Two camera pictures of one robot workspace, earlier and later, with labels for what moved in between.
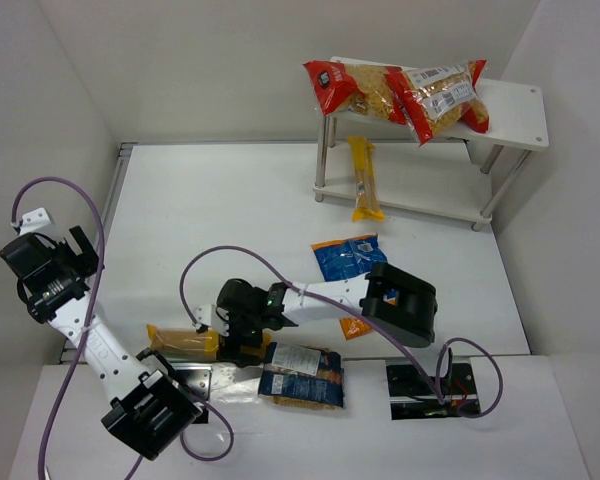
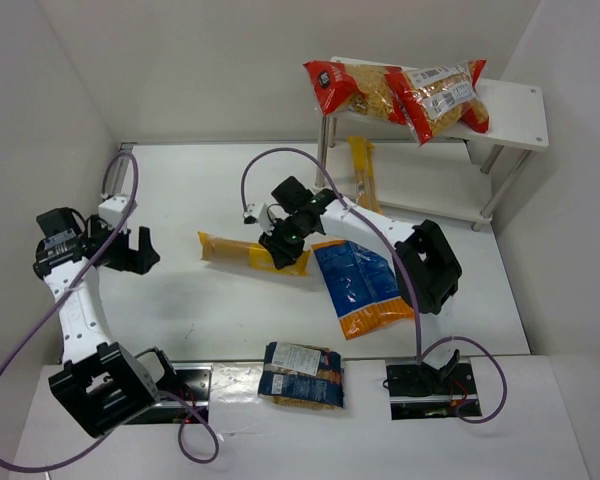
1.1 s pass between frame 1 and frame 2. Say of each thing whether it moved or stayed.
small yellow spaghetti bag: stayed
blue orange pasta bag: stayed
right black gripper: moved
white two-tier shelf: stayed
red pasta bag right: stayed
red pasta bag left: stayed
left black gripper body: moved
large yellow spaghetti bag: moved
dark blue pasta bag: stayed
